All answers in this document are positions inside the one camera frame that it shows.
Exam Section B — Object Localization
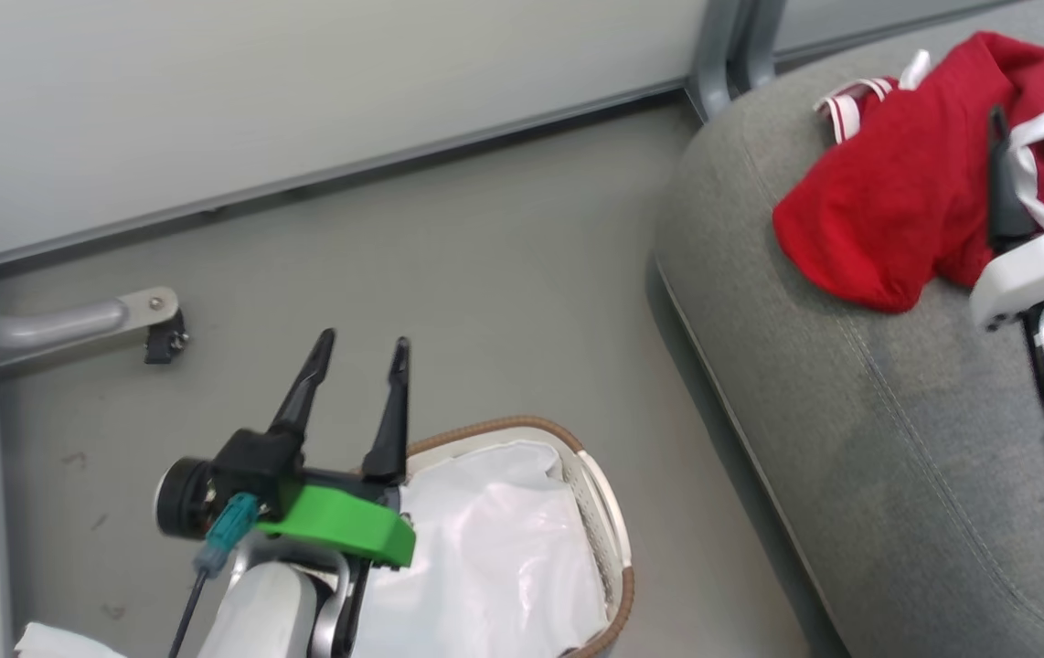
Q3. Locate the white oval laundry basket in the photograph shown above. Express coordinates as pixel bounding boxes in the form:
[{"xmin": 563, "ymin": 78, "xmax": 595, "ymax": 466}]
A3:
[{"xmin": 403, "ymin": 416, "xmax": 635, "ymax": 658}]

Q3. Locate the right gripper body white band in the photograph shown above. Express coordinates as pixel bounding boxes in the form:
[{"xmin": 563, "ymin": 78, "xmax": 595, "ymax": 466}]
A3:
[{"xmin": 970, "ymin": 224, "xmax": 1044, "ymax": 330}]

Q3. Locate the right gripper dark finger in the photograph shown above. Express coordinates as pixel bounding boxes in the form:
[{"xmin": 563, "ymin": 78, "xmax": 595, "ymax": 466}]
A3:
[{"xmin": 986, "ymin": 105, "xmax": 1035, "ymax": 255}]

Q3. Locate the grey fabric sofa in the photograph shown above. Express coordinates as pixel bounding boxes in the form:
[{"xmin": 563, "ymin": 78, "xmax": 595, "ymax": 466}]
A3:
[{"xmin": 655, "ymin": 0, "xmax": 1044, "ymax": 658}]

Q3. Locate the white plastic basket liner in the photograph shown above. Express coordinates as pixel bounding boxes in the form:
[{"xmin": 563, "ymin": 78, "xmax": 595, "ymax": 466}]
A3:
[{"xmin": 353, "ymin": 441, "xmax": 612, "ymax": 658}]

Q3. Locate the left arm black cable teal plug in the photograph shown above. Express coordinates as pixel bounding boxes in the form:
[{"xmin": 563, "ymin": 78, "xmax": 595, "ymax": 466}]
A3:
[{"xmin": 168, "ymin": 493, "xmax": 261, "ymax": 658}]

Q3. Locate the grey metal frame leg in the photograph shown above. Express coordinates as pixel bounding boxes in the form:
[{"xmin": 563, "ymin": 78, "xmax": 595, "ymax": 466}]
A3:
[{"xmin": 0, "ymin": 242, "xmax": 180, "ymax": 366}]

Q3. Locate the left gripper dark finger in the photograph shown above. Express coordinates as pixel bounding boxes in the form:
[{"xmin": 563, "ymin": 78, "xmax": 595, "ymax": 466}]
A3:
[
  {"xmin": 268, "ymin": 329, "xmax": 337, "ymax": 438},
  {"xmin": 362, "ymin": 338, "xmax": 411, "ymax": 481}
]

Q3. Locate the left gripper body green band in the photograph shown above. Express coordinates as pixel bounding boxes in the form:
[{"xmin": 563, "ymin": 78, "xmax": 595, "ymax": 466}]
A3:
[{"xmin": 154, "ymin": 430, "xmax": 417, "ymax": 569}]

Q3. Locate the grey metal frame post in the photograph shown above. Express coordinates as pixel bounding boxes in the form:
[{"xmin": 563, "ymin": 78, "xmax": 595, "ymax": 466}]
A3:
[{"xmin": 687, "ymin": 0, "xmax": 788, "ymax": 122}]

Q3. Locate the red garment with white stripes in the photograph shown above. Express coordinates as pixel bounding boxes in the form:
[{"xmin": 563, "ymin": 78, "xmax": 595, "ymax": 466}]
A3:
[{"xmin": 773, "ymin": 32, "xmax": 1044, "ymax": 313}]

